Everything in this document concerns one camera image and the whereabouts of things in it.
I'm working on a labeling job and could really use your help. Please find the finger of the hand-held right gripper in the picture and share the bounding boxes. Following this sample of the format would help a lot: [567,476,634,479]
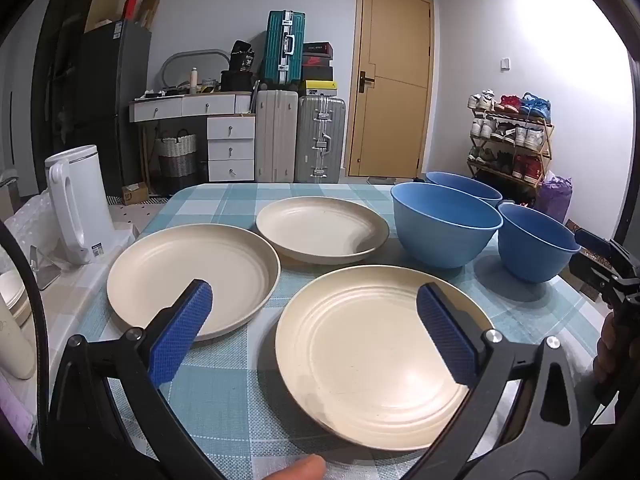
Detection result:
[569,264,609,304]
[574,230,609,262]

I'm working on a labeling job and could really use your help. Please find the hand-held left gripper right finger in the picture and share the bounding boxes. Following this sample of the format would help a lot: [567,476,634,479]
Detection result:
[416,282,586,442]

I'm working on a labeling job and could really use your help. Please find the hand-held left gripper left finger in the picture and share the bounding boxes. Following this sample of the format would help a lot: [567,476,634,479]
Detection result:
[42,279,214,462]

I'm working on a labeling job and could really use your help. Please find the cream round plate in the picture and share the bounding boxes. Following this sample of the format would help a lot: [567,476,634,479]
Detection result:
[256,196,390,265]
[106,224,282,343]
[275,264,507,452]

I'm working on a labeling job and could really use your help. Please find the large light blue bowl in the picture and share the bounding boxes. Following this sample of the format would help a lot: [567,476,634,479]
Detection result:
[390,182,504,269]

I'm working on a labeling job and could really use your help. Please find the person's right hand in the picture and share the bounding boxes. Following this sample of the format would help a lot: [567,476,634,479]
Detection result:
[594,312,617,401]

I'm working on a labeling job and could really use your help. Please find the person's left hand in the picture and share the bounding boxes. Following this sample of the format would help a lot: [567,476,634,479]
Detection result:
[260,454,328,480]

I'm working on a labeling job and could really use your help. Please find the purple plastic bag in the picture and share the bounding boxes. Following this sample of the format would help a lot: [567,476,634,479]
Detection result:
[532,172,574,226]

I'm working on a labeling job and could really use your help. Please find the teal plaid tablecloth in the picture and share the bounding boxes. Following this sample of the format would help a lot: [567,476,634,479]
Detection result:
[42,182,608,480]

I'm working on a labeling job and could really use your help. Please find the wooden shoe rack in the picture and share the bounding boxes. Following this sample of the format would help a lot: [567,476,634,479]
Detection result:
[467,105,555,190]

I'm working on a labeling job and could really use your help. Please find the patterned floor rug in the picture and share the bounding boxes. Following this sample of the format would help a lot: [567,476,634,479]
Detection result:
[107,195,173,206]

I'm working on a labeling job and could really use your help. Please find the shoe rack with shoes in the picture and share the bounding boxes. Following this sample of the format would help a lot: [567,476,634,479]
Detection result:
[467,90,552,183]

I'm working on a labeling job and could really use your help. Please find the small cardboard box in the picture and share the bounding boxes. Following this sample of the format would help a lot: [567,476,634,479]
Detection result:
[121,182,150,206]

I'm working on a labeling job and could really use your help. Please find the metal phone stand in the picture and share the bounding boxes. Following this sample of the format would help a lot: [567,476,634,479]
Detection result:
[27,245,64,291]

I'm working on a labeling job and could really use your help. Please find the white electric kettle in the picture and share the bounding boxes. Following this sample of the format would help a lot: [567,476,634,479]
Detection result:
[44,145,119,266]

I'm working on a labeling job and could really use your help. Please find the cream cup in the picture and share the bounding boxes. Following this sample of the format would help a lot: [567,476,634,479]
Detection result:
[0,304,37,380]

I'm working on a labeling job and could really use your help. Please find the stack of cream dishes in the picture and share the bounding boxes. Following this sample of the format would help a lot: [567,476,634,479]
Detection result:
[0,270,32,327]

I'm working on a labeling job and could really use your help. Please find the woven laundry basket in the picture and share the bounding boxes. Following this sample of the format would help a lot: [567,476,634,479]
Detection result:
[154,130,199,179]

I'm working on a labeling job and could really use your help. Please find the white dressing desk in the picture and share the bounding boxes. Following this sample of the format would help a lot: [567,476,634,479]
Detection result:
[128,92,257,184]

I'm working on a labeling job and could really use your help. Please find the beige suitcase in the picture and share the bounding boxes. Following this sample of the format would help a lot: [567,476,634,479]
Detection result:
[255,89,300,184]

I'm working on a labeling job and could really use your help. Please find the silver suitcase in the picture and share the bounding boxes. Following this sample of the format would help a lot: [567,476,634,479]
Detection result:
[295,95,347,185]

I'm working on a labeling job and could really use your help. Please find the dark grey fridge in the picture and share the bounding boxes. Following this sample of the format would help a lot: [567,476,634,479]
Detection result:
[75,20,152,197]

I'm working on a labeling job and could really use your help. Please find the wooden door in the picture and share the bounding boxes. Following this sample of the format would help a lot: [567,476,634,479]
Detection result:
[347,0,435,179]

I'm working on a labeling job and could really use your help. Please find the oval desk mirror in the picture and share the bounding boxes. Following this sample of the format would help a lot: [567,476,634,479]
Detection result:
[160,49,231,94]

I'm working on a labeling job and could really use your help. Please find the dark wardrobe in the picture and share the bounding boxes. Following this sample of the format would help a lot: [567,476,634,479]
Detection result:
[30,0,87,183]

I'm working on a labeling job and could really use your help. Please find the black bag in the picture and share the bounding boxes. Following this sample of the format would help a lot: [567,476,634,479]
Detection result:
[228,40,257,74]

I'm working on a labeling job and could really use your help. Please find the teal suitcase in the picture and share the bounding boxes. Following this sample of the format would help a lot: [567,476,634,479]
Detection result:
[263,10,306,87]

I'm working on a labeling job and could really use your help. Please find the open cardboard box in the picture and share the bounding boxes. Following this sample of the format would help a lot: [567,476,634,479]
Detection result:
[139,0,162,31]

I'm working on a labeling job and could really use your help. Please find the black cable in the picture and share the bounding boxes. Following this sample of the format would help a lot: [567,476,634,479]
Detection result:
[0,220,51,361]

